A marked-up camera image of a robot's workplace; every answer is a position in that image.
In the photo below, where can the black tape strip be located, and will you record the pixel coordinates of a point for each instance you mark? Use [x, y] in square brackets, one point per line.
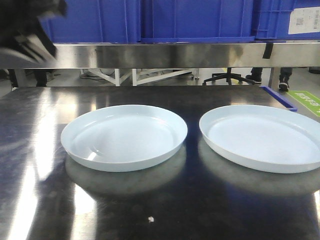
[268, 50]

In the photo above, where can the blue shelf crate left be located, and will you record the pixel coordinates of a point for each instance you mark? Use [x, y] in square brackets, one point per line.
[96, 21]

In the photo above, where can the person legs in background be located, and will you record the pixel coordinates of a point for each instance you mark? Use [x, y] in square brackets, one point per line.
[285, 74]

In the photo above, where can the stainless steel shelf rail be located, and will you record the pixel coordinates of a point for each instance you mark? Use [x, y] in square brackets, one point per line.
[171, 56]

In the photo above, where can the white table frame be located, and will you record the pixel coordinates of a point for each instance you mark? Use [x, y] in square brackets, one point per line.
[139, 76]

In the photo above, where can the blue shelf crate right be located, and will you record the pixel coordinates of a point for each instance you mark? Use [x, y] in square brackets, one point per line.
[270, 19]

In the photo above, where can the black office chair base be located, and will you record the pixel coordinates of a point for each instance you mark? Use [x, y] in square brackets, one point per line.
[228, 75]

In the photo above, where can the light blue plate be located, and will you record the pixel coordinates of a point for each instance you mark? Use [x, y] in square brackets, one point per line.
[124, 138]
[263, 138]

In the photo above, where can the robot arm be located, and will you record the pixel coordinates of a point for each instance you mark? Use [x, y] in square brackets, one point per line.
[21, 30]

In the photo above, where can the green floor sign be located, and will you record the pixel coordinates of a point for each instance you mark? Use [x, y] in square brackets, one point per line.
[308, 100]

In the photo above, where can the blue shelf crate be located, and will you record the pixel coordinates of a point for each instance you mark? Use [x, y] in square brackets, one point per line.
[96, 21]
[270, 19]
[196, 21]

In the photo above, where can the white paper label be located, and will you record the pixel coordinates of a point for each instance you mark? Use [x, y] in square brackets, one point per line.
[304, 20]

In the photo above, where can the blue shelf crate middle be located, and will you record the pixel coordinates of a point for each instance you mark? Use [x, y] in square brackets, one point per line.
[196, 21]

